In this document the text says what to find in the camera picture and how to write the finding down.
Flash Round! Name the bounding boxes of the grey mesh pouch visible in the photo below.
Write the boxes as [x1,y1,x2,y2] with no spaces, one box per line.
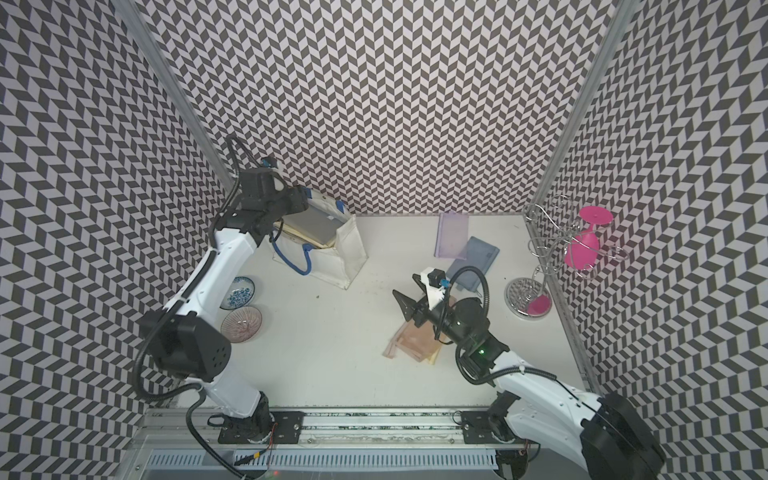
[283,206,345,248]

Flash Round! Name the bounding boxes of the white canvas bag blue handles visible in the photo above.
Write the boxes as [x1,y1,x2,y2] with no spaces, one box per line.
[273,187,368,290]

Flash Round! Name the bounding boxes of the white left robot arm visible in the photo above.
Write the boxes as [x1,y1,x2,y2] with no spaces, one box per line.
[130,167,308,442]

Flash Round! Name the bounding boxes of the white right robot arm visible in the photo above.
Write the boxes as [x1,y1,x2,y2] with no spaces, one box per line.
[393,291,666,479]

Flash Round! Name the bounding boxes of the small yellow pouch under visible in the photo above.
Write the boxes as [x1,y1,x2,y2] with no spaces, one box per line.
[423,345,442,365]

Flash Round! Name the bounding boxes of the dark blue flat pouch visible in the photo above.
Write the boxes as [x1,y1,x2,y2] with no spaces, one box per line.
[446,236,500,292]

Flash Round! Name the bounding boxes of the lilac mesh pouch rear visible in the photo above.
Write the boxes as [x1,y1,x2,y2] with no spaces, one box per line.
[434,212,469,260]

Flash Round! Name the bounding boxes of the blue patterned ceramic bowl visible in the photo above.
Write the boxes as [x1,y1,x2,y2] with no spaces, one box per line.
[220,276,255,311]

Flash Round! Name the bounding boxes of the pink glass dish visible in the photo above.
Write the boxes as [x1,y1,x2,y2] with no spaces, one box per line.
[220,306,263,343]

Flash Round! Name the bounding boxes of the magenta plastic wine glass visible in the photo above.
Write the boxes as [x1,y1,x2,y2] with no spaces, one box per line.
[564,205,613,271]

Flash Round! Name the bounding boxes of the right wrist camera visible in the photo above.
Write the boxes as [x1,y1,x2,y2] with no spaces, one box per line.
[417,268,451,310]

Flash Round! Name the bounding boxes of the silver wire glass rack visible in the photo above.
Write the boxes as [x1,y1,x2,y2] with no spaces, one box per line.
[523,202,629,280]

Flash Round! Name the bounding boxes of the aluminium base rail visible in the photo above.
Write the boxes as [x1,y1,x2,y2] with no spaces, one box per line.
[128,407,637,451]

